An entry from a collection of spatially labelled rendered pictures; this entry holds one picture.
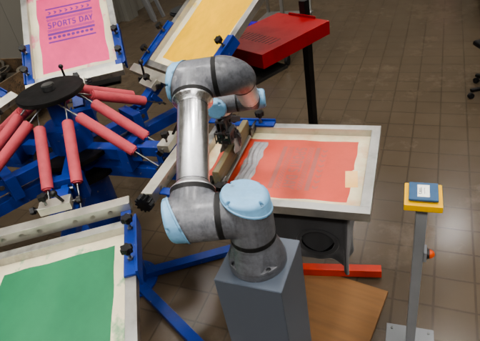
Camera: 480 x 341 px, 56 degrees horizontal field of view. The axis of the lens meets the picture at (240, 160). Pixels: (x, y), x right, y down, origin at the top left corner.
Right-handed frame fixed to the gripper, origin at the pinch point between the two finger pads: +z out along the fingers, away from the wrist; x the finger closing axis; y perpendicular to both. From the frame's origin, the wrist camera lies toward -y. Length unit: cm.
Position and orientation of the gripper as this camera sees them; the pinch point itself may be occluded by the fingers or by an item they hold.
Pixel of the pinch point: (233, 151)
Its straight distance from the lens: 194.8
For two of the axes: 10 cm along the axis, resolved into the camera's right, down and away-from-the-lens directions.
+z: 1.6, 8.1, 5.6
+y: -3.0, 5.8, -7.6
